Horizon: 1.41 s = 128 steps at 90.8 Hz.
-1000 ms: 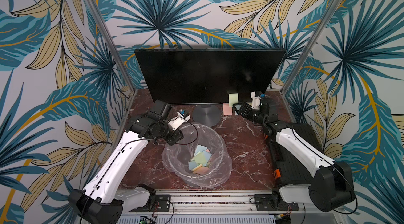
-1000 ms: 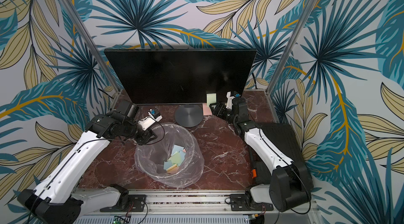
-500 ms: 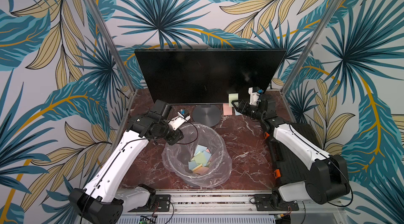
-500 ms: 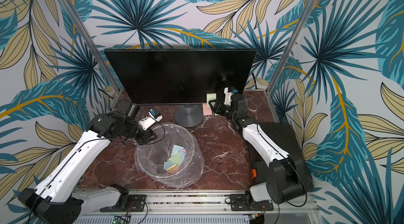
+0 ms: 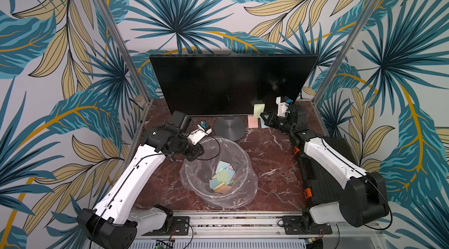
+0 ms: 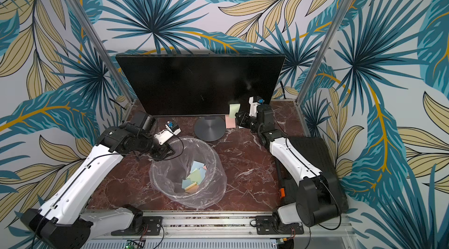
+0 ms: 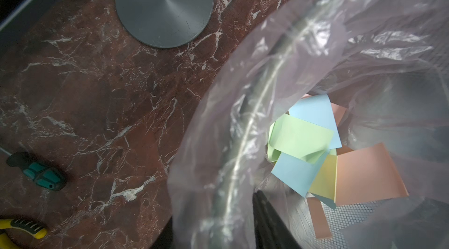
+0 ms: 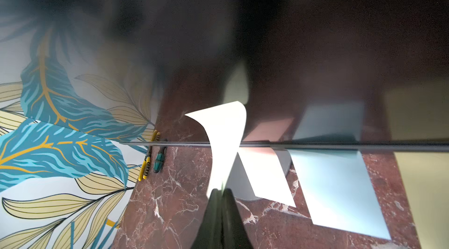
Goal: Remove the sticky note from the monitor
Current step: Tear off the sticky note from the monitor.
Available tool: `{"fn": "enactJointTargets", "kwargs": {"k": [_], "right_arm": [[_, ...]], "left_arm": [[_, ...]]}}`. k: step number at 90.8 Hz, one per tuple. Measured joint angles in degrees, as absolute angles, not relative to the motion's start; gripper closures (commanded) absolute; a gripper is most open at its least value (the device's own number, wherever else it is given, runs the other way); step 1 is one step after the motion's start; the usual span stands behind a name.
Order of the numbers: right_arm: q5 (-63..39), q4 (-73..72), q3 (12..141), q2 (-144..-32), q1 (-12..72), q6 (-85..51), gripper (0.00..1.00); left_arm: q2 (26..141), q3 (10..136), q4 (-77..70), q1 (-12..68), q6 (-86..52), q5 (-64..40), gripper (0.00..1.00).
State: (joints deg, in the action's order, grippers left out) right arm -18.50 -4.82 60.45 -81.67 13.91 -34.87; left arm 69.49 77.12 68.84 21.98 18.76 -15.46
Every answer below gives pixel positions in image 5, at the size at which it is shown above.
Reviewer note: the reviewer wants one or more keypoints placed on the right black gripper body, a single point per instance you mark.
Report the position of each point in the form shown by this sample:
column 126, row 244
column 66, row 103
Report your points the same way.
column 277, row 123

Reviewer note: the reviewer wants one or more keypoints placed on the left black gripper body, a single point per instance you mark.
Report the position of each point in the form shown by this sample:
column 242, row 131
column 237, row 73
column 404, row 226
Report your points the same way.
column 190, row 151

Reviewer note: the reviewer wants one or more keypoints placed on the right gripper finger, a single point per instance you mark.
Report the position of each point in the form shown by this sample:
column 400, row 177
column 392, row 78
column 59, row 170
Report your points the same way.
column 267, row 120
column 267, row 114

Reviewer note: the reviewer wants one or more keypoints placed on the blue sticky note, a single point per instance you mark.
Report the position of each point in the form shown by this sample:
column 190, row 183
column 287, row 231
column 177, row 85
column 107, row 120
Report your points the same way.
column 263, row 125

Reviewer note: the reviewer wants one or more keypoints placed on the green sticky note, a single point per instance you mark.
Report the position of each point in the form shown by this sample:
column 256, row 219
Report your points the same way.
column 258, row 109

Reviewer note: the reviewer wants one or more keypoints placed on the clear plastic trash bin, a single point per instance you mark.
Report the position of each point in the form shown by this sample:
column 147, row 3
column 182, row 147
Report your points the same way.
column 195, row 175

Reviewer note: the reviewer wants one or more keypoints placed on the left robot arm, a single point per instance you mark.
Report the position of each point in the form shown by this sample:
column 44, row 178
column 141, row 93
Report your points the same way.
column 110, row 224

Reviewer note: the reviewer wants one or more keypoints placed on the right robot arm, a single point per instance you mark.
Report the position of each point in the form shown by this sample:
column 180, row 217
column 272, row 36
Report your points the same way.
column 364, row 196

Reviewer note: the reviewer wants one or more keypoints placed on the pink sticky note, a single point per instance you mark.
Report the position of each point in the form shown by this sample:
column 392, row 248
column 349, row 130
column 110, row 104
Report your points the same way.
column 253, row 122

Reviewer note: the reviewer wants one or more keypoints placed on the round grey monitor stand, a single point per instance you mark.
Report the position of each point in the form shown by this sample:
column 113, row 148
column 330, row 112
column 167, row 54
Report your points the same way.
column 230, row 127

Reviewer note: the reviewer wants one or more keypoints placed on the discarded sticky notes pile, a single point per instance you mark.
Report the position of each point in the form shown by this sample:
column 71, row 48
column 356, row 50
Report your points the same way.
column 223, row 180

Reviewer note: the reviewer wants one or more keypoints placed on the black computer monitor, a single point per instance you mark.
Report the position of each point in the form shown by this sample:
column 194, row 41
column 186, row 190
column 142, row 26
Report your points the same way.
column 230, row 84

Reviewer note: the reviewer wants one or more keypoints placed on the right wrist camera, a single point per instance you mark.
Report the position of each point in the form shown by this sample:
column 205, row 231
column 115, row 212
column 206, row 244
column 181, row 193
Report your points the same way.
column 283, row 104

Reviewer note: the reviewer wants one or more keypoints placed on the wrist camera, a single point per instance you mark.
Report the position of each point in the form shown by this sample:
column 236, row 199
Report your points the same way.
column 283, row 104
column 203, row 129

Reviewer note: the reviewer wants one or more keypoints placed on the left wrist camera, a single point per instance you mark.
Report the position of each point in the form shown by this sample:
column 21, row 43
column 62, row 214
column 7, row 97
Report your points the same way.
column 203, row 129

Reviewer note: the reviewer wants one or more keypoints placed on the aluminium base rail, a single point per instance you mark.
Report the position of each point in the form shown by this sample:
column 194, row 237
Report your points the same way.
column 258, row 230

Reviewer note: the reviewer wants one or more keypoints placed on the left aluminium frame post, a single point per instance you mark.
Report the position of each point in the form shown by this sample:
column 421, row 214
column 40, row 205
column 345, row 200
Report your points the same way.
column 118, row 39

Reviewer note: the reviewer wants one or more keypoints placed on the aluminium frame post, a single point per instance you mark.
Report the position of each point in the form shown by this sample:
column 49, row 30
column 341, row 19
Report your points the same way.
column 356, row 30
column 118, row 39

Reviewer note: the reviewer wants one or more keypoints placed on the right aluminium frame post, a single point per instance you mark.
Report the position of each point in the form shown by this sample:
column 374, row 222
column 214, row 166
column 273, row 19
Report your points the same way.
column 356, row 30

